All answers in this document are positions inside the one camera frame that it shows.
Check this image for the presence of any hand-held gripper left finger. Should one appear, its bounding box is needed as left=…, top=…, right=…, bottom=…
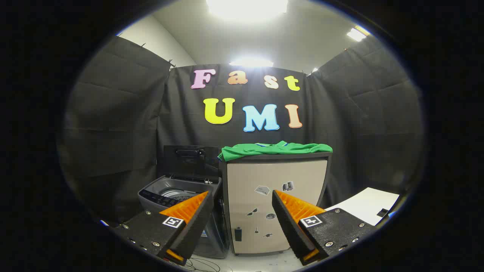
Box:
left=113, top=191, right=214, bottom=266

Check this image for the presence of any green polo shirt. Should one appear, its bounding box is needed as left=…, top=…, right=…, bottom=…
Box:
left=218, top=141, right=334, bottom=162

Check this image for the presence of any large ceiling light panel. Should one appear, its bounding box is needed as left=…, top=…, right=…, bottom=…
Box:
left=206, top=0, right=289, bottom=21

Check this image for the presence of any beige cabinet with dark frame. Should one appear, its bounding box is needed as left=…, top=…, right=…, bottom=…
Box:
left=221, top=152, right=333, bottom=257

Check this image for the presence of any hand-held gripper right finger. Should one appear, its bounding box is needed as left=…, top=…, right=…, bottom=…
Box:
left=271, top=190, right=379, bottom=266

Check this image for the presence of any grey top-load washing machine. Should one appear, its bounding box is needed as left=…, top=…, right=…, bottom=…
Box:
left=138, top=175, right=230, bottom=260

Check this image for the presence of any black backdrop cloth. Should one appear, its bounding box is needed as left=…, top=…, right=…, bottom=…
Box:
left=57, top=36, right=425, bottom=227

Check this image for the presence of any white flat board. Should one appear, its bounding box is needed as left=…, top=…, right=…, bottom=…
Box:
left=324, top=187, right=401, bottom=227

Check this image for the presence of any thin floor cable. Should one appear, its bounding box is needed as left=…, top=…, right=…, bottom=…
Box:
left=187, top=256, right=221, bottom=272

